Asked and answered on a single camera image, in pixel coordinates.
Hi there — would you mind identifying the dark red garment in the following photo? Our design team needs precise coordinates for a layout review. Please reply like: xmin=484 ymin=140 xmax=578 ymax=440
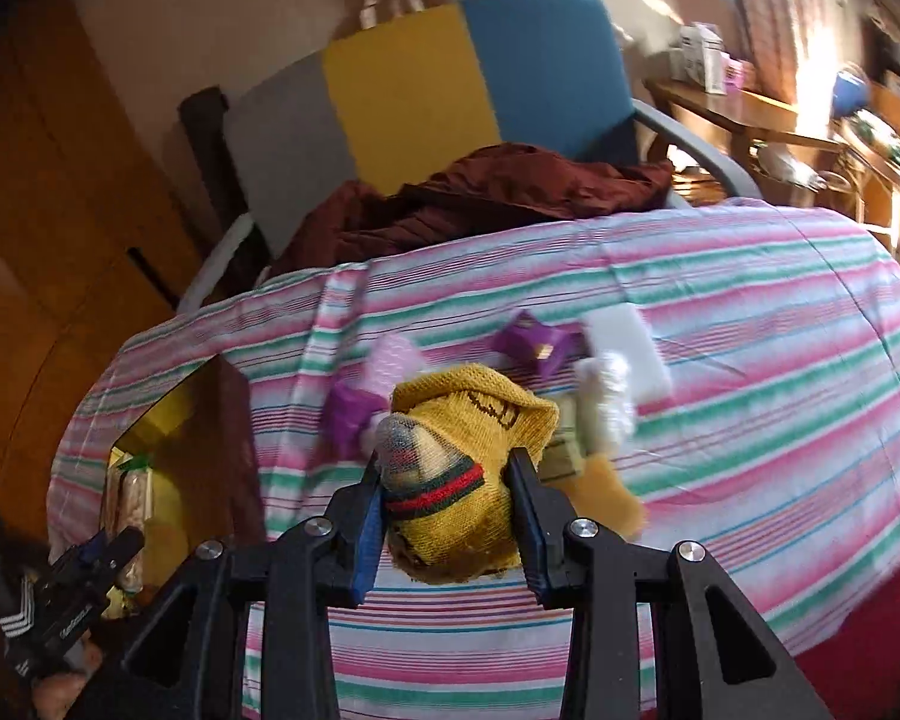
xmin=269 ymin=143 xmax=673 ymax=277

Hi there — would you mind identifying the gold metal tin tray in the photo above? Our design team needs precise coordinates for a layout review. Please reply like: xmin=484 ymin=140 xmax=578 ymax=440
xmin=110 ymin=356 xmax=266 ymax=611

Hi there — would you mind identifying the white rectangular box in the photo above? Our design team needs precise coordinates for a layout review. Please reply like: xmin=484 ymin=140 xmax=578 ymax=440
xmin=580 ymin=304 xmax=673 ymax=405

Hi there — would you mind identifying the grey yellow blue chair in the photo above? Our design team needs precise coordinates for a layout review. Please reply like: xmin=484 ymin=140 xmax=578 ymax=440
xmin=178 ymin=0 xmax=761 ymax=314

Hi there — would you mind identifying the cream bread packet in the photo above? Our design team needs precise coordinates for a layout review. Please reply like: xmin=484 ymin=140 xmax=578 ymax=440
xmin=538 ymin=353 xmax=635 ymax=481

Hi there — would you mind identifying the green wrapped cracker pack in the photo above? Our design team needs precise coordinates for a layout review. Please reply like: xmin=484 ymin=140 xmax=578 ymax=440
xmin=100 ymin=452 xmax=156 ymax=598

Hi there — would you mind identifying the striped pink green tablecloth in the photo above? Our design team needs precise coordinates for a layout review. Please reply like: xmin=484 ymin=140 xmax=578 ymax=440
xmin=46 ymin=195 xmax=900 ymax=720

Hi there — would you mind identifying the wooden wardrobe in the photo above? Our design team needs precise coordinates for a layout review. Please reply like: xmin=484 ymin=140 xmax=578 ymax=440
xmin=0 ymin=0 xmax=199 ymax=541

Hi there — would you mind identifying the yellow knitted sock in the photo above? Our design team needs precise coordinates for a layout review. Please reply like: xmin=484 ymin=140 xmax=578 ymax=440
xmin=375 ymin=364 xmax=559 ymax=585

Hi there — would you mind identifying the wooden desk by window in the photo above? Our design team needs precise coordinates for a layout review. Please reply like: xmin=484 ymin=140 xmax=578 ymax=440
xmin=644 ymin=80 xmax=900 ymax=254

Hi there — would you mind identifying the purple snack packet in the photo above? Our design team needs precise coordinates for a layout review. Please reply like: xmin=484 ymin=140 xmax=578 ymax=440
xmin=491 ymin=310 xmax=587 ymax=380

